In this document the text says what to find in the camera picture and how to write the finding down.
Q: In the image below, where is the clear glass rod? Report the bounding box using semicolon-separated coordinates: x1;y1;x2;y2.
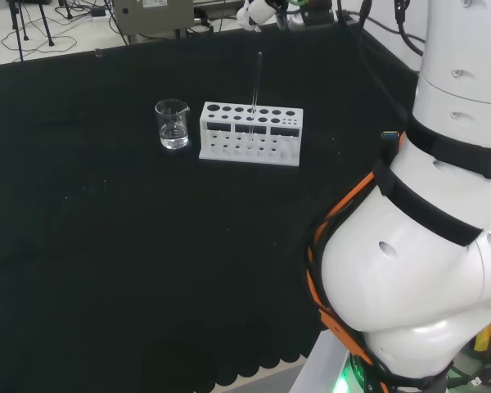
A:
247;52;264;148

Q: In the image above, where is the black table cloth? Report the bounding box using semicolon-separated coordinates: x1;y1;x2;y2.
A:
0;18;418;393

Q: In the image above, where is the white test tube rack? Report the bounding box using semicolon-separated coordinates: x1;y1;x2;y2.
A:
198;101;304;168

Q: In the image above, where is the black tripod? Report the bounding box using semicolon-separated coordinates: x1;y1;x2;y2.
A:
6;0;56;62

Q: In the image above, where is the yellow stop button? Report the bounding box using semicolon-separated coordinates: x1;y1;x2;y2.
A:
473;314;491;353

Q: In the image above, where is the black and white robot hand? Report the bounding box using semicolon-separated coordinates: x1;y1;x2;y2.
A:
236;0;336;33

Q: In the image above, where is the clear glass beaker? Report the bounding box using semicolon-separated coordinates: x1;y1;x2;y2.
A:
154;97;191;151

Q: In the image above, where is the grey metal box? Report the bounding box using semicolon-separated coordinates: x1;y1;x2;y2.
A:
111;0;196;37

